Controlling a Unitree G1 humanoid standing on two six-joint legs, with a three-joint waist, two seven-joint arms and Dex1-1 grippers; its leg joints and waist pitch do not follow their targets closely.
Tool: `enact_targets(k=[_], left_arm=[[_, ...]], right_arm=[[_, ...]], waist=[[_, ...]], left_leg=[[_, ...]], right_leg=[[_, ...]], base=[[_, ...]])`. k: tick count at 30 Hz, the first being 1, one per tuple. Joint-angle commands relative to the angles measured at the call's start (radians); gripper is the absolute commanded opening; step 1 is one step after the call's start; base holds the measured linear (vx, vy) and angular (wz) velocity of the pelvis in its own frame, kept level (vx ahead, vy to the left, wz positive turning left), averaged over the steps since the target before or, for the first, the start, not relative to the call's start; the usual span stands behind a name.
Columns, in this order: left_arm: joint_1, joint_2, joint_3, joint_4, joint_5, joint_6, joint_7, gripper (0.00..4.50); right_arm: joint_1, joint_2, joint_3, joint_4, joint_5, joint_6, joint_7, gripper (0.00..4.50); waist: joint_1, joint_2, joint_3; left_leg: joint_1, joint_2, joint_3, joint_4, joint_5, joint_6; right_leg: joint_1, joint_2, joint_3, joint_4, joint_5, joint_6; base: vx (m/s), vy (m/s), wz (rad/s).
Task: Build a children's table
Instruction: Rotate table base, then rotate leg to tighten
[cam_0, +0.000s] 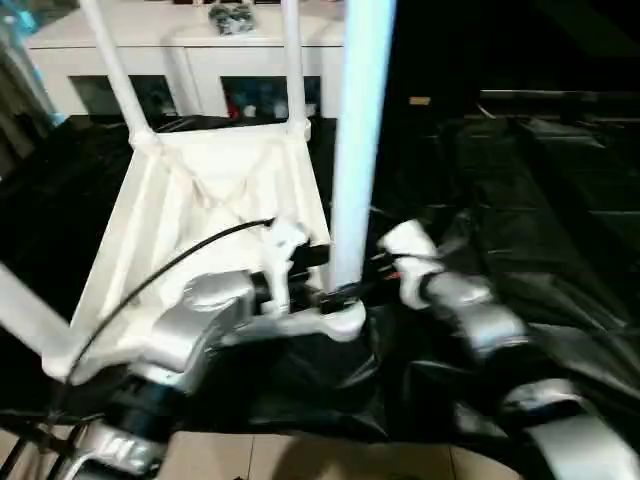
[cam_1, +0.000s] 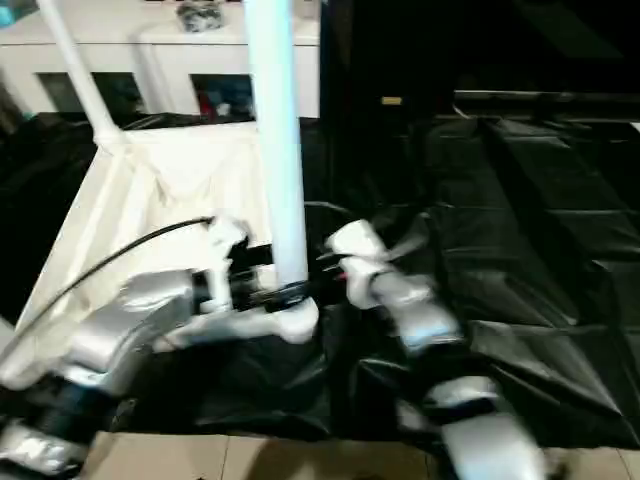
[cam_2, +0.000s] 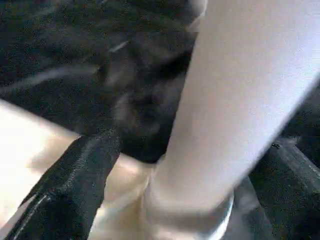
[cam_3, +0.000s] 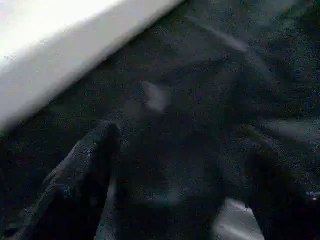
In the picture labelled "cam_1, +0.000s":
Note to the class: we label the red bottle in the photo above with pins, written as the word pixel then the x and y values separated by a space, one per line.
pixel 206 102

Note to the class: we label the black plastic mat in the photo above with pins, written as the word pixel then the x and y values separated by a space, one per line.
pixel 500 225

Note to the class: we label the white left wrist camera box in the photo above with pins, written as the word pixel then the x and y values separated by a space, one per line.
pixel 222 240

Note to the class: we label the white plastic table top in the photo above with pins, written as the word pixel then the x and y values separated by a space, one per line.
pixel 175 175

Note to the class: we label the black draped furniture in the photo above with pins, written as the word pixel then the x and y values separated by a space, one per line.
pixel 500 45

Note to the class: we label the small tan label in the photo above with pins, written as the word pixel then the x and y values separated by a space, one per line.
pixel 392 100

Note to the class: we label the black parts in clear bag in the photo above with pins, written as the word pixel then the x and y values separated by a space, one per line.
pixel 200 17

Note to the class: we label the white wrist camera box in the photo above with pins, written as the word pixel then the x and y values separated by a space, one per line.
pixel 357 245
pixel 222 240

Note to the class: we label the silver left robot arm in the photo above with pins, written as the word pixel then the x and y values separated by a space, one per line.
pixel 135 310

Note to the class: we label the blue white plastic package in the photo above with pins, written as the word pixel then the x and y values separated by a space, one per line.
pixel 10 7

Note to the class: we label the white plastic table leg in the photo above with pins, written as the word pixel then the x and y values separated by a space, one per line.
pixel 17 367
pixel 280 150
pixel 80 65

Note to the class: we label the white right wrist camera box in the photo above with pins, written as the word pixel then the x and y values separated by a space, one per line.
pixel 357 245

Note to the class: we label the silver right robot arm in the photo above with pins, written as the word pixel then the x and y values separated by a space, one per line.
pixel 430 315

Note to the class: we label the white sideboard cabinet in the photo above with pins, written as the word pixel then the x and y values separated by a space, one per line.
pixel 165 55

